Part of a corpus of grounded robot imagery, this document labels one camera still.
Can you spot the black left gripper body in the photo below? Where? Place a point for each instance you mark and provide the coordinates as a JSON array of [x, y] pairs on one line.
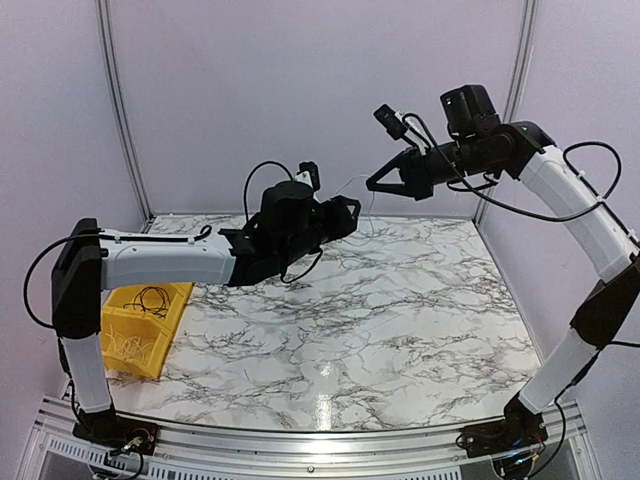
[[333, 229]]

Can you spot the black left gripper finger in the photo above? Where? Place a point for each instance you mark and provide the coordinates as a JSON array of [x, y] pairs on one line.
[[351, 214], [340, 201]]

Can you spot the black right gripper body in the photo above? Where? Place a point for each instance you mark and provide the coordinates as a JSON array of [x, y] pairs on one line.
[[424, 179]]

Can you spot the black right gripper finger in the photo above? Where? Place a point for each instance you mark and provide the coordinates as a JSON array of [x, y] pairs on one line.
[[393, 164], [399, 189]]

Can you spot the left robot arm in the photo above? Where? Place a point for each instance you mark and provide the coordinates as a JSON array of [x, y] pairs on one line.
[[290, 224]]

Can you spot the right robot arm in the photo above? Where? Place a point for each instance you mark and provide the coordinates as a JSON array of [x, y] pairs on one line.
[[482, 144]]

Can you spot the yellow bin far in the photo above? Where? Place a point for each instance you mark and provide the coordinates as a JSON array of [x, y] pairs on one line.
[[179, 292]]

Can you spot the yellow bin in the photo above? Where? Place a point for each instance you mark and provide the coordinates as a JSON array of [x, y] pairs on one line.
[[179, 292], [134, 345], [146, 301]]

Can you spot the yellow bin middle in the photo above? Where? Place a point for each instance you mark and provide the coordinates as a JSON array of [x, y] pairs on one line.
[[146, 301]]

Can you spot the yellow bin near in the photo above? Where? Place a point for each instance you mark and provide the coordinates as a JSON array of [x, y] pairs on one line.
[[134, 345]]

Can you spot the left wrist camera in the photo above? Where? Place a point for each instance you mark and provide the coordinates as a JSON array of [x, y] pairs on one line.
[[308, 173]]

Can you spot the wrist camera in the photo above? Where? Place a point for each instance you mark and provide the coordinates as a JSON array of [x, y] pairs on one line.
[[308, 173], [399, 128]]

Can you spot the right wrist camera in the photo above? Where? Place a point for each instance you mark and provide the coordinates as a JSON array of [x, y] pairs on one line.
[[399, 128]]

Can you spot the right corner aluminium post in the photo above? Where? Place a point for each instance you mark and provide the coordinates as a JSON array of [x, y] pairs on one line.
[[524, 52]]

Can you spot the corner aluminium post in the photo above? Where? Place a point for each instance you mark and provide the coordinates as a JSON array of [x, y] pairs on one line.
[[118, 102], [524, 52]]

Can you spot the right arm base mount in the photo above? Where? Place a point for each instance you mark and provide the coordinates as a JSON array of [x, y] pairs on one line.
[[497, 437]]

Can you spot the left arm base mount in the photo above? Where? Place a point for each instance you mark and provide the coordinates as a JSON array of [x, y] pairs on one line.
[[121, 434]]

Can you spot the left corner aluminium post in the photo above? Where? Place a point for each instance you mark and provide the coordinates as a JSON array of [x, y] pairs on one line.
[[118, 102]]

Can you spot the aluminium front rail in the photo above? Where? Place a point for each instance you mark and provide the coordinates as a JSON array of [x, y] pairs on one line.
[[184, 451]]

